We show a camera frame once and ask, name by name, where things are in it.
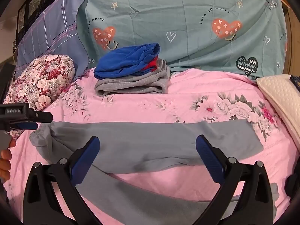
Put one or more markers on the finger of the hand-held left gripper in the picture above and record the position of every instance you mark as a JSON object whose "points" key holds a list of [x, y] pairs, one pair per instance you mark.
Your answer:
{"points": [[25, 126], [41, 116]]}

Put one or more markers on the purple plaid pillow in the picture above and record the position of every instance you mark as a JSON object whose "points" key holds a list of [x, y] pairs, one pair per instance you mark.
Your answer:
{"points": [[51, 32]]}

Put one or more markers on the red folded garment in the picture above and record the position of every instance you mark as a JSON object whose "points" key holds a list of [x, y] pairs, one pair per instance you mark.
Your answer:
{"points": [[151, 66]]}

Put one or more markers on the wooden headboard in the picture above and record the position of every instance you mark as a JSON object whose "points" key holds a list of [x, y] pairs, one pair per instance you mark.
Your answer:
{"points": [[293, 39]]}

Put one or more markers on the person's left hand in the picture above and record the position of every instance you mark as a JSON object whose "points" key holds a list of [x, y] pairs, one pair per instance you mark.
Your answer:
{"points": [[5, 164]]}

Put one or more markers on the teal heart print sheet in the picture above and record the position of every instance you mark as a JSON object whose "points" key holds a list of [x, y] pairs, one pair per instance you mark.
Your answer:
{"points": [[164, 16]]}

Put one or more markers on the dark framed wall picture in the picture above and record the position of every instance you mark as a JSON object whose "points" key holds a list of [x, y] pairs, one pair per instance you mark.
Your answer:
{"points": [[35, 3], [21, 18]]}

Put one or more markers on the red floral quilt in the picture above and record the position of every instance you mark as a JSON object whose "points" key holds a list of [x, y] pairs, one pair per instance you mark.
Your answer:
{"points": [[44, 79]]}

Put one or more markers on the grey fleece pants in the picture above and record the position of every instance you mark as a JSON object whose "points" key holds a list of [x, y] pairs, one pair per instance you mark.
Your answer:
{"points": [[140, 140]]}

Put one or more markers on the blue folded garment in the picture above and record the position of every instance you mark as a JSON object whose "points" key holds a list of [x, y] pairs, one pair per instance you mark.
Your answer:
{"points": [[117, 61]]}

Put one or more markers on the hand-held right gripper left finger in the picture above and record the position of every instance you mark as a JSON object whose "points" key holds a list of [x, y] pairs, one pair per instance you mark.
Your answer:
{"points": [[85, 159]]}

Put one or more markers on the pink floral bed sheet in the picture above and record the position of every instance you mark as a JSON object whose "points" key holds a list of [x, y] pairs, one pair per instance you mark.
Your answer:
{"points": [[187, 98]]}

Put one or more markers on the grey folded sweatpants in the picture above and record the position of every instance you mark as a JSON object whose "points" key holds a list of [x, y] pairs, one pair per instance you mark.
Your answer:
{"points": [[131, 84]]}

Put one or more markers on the white quilted pillow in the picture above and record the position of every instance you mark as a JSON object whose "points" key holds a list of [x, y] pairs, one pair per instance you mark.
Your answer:
{"points": [[281, 96]]}

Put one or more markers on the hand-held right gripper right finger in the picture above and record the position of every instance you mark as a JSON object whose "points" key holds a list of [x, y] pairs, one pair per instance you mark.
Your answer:
{"points": [[211, 159]]}

